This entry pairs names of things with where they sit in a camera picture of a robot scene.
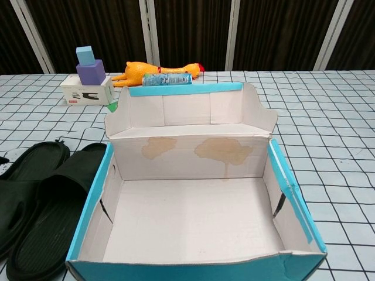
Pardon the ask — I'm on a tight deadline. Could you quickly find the light blue foam block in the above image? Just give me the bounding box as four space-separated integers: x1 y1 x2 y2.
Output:
76 46 95 66

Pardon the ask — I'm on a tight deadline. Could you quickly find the white metal screen post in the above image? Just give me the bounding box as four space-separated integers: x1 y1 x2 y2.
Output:
315 0 355 71
225 0 246 71
139 0 161 71
11 0 55 74

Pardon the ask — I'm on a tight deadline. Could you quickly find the black-checked pale blue tablecloth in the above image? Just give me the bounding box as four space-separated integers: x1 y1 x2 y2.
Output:
0 69 375 281

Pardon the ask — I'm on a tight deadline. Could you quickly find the white stapler carton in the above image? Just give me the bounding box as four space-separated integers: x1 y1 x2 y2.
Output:
60 76 114 105

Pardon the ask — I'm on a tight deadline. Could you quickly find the yellow rubber chicken toy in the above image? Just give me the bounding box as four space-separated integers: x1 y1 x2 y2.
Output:
111 61 206 88

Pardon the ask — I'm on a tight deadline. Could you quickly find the purple foam block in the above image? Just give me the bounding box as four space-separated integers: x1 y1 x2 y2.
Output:
76 59 105 86

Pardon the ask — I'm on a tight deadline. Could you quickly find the light blue shoe box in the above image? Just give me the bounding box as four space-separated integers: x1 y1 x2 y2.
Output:
64 81 328 281

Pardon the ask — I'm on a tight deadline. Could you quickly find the black slipper with frayed tip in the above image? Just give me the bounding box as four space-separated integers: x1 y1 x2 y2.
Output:
0 140 71 260

